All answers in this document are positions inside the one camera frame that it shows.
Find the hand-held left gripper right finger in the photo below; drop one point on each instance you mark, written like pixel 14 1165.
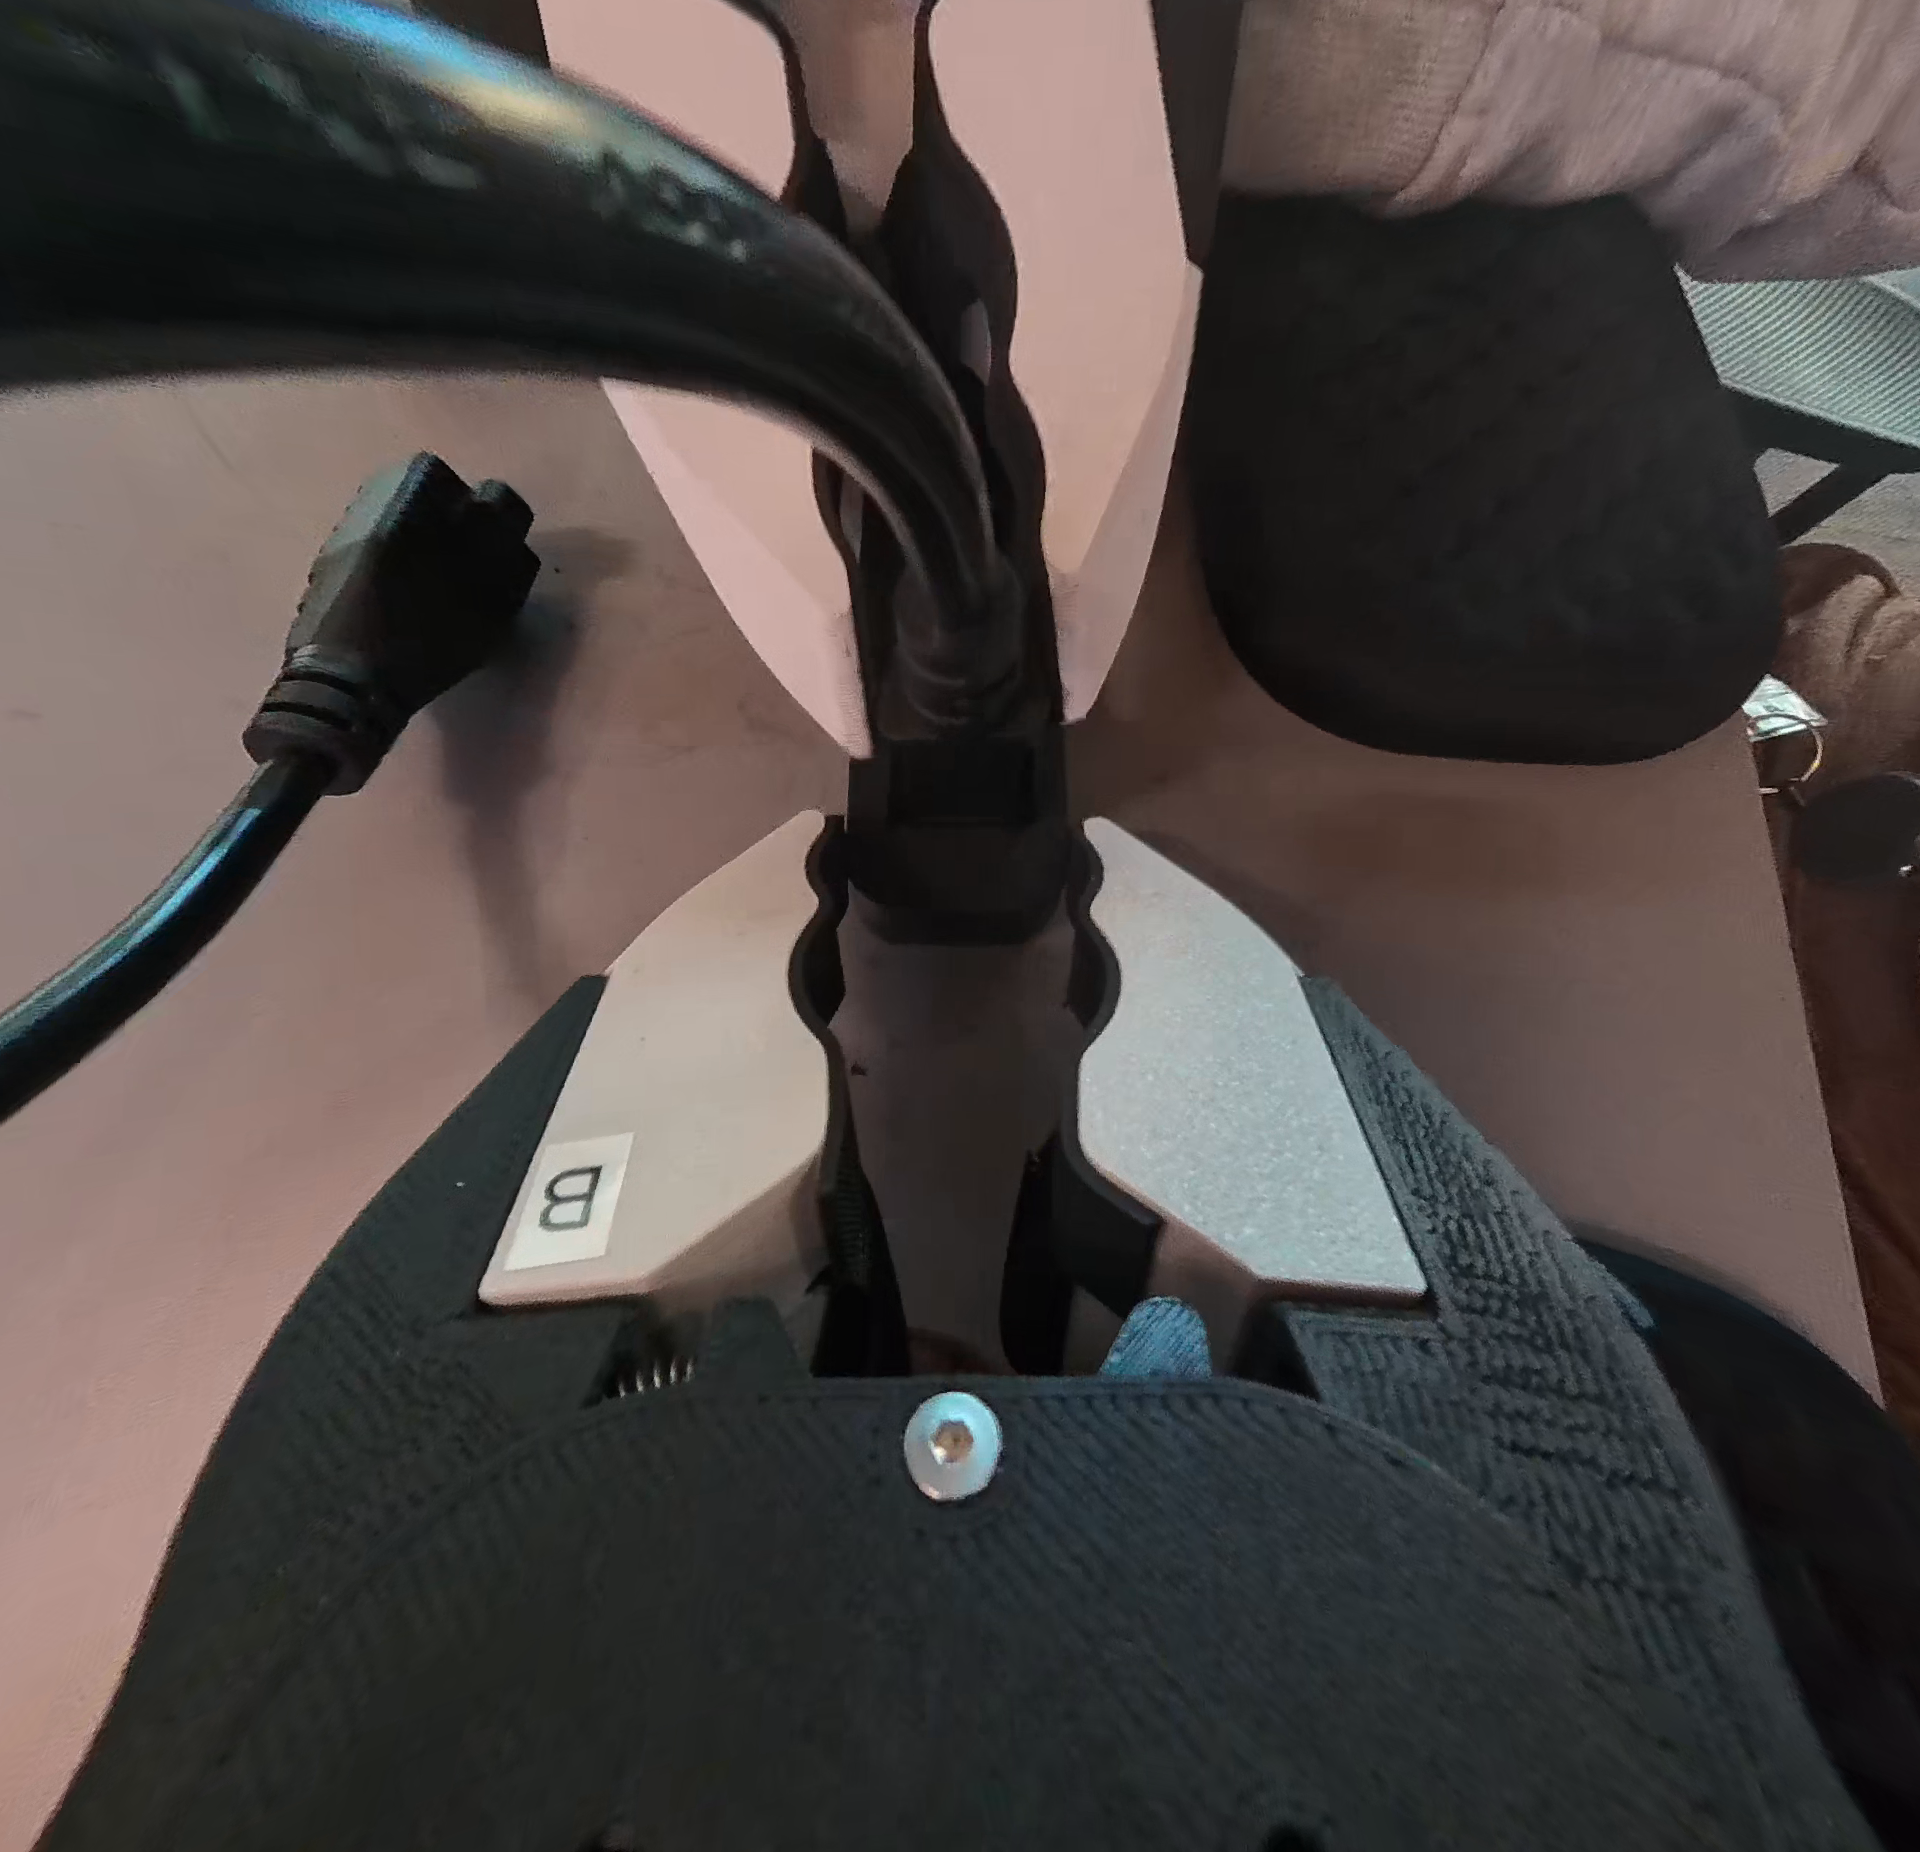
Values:
pixel 1244 1117

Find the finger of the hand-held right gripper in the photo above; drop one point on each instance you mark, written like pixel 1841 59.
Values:
pixel 1094 233
pixel 721 563

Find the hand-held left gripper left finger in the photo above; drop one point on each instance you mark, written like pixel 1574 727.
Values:
pixel 674 1103

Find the person's brown trousers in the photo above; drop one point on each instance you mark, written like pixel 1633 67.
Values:
pixel 1852 982

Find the black key fob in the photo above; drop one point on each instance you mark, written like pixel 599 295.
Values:
pixel 1860 832

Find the grey mesh chair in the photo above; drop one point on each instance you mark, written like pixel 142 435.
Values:
pixel 1814 352

